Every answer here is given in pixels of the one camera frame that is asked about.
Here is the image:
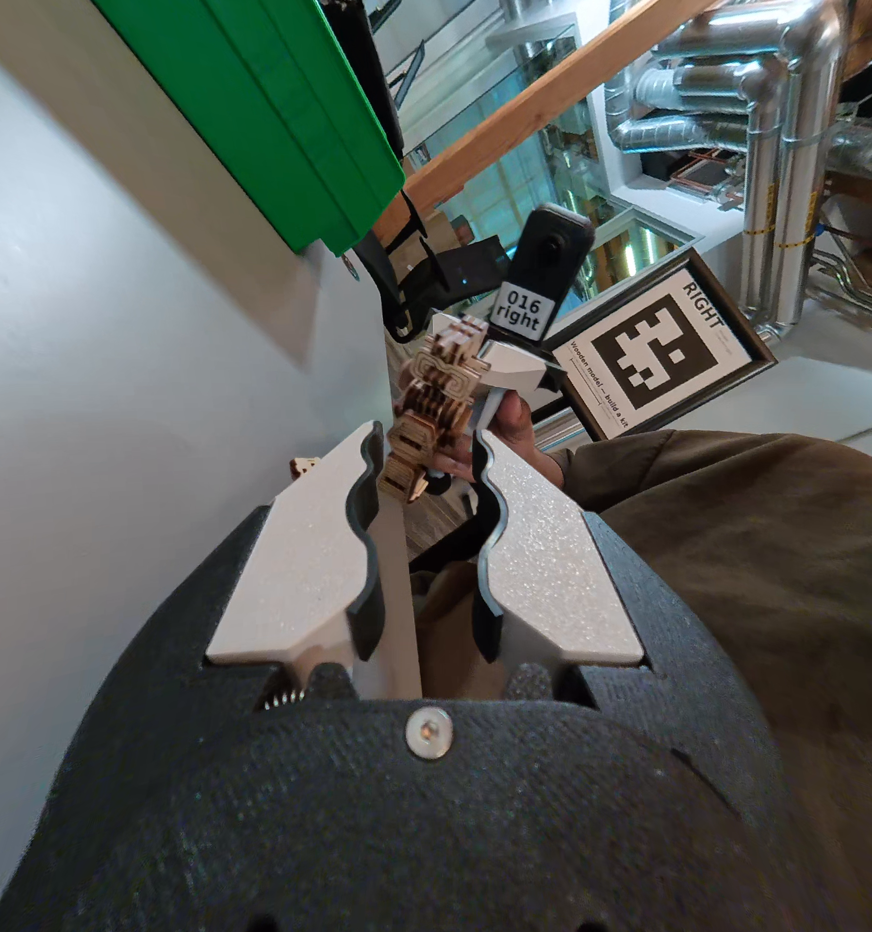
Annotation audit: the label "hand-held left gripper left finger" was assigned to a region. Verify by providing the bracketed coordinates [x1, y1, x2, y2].
[206, 421, 387, 668]

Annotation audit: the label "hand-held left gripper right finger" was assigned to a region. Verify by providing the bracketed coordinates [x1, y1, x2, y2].
[471, 430, 645, 666]

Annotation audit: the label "layered wooden puzzle model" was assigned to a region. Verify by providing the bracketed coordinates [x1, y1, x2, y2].
[378, 313, 491, 503]

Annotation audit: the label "person's right hand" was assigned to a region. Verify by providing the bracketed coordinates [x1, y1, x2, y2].
[427, 397, 536, 484]

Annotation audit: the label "black office chair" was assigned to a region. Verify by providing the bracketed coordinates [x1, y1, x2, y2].
[352, 207, 518, 345]

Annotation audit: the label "framed marker sign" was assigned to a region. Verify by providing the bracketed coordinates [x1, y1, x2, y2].
[545, 248, 779, 442]

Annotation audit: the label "person's trousers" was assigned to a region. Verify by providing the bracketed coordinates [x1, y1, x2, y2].
[407, 428, 872, 932]

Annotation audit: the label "wooden railing beam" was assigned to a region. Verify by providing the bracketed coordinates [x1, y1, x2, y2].
[374, 0, 731, 245]

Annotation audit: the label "silver ventilation ducts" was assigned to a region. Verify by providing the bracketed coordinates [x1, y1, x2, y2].
[603, 0, 872, 349]

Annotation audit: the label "green plastic bin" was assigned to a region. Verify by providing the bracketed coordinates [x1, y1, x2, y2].
[90, 0, 408, 257]

